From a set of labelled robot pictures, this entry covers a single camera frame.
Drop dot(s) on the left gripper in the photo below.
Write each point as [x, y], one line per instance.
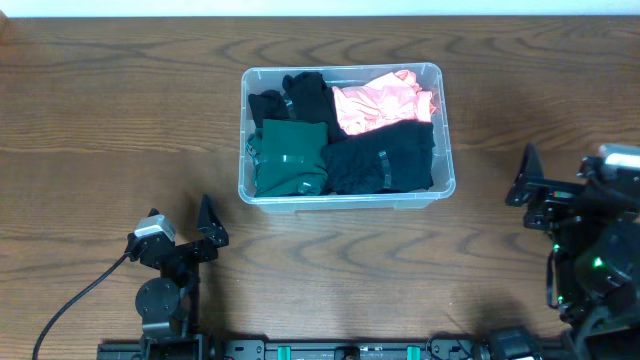
[212, 242]

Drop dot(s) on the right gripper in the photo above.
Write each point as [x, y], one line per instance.
[565, 199]

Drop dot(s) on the dark green garment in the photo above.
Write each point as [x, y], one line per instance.
[287, 158]

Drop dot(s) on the dark navy garment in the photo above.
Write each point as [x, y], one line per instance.
[392, 159]

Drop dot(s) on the pink garment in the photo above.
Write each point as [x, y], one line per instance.
[386, 100]

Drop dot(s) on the black garment with grey stripe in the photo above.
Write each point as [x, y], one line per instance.
[311, 99]

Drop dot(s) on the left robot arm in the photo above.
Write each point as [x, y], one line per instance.
[169, 304]

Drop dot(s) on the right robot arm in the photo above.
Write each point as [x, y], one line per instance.
[592, 279]

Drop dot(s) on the clear plastic storage container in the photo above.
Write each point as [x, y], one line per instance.
[428, 75]

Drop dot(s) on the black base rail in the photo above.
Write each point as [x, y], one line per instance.
[506, 347]

